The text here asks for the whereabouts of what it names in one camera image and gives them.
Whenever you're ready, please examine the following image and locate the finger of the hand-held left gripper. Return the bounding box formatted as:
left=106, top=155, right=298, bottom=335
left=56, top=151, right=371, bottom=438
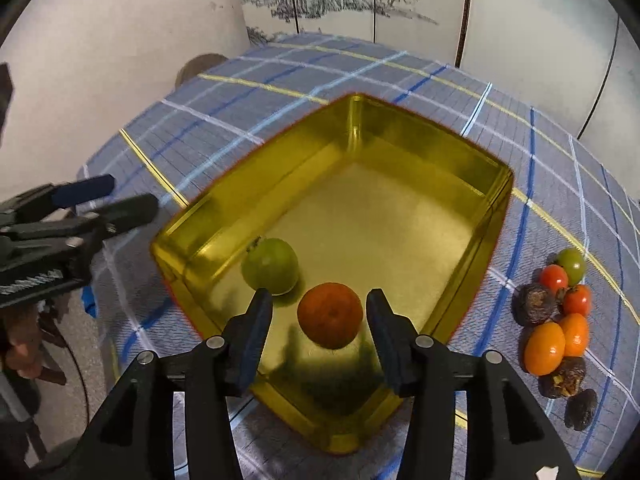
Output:
left=10, top=193, right=160, bottom=242
left=0, top=174, right=117, bottom=222

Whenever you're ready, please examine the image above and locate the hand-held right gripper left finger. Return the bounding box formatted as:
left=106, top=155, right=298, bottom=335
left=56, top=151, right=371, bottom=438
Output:
left=82, top=287, right=275, bottom=480

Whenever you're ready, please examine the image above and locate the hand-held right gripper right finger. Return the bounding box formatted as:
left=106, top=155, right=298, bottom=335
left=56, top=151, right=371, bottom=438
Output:
left=366, top=287, right=583, bottom=480

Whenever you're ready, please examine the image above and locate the orange mandarin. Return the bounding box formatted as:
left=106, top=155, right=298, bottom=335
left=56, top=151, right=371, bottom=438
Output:
left=297, top=282, right=364, bottom=350

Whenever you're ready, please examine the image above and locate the large green fruit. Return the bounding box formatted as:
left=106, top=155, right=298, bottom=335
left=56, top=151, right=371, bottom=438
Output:
left=241, top=237, right=300, bottom=296

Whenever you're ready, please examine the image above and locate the red and gold tin box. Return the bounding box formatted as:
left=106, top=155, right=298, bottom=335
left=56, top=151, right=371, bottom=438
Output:
left=150, top=92, right=516, bottom=456

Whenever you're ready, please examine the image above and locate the brown water chestnut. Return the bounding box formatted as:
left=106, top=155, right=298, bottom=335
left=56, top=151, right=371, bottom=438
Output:
left=514, top=283, right=560, bottom=327
left=539, top=356, right=588, bottom=400
left=566, top=389, right=598, bottom=432

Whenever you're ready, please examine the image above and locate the orange kumquat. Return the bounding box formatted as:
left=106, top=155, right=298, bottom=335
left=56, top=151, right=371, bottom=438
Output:
left=523, top=322, right=567, bottom=376

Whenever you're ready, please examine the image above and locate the red tomato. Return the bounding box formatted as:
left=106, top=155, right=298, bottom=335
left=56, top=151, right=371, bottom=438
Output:
left=562, top=284, right=593, bottom=317
left=539, top=264, right=570, bottom=295

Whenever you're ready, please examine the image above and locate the orange tomato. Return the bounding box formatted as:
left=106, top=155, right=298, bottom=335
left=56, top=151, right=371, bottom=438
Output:
left=557, top=313, right=591, bottom=358

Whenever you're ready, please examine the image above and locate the person's left hand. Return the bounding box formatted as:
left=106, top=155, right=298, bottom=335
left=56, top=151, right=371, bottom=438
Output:
left=0, top=310, right=56, bottom=382

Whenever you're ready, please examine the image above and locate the green tomato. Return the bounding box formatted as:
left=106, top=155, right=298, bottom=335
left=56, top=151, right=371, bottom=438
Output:
left=556, top=247, right=587, bottom=283

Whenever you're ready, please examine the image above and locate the blue plaid tablecloth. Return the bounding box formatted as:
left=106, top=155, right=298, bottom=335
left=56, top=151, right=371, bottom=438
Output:
left=82, top=32, right=640, bottom=480

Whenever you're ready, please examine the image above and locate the painted folding screen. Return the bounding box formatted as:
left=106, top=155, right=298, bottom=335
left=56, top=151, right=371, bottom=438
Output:
left=232, top=0, right=640, bottom=171

